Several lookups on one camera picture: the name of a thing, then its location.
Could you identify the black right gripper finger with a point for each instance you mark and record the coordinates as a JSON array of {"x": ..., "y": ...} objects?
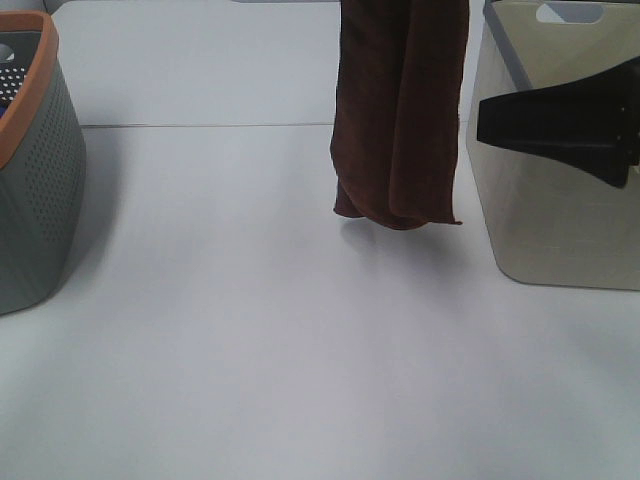
[{"x": 591, "y": 124}]

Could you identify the dark brown towel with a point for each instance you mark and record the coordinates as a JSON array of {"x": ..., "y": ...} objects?
[{"x": 394, "y": 144}]

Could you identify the beige bin grey rim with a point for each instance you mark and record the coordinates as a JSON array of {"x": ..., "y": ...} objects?
[{"x": 550, "y": 223}]

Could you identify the grey perforated basket orange rim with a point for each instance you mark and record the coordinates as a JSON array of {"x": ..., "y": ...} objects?
[{"x": 43, "y": 161}]

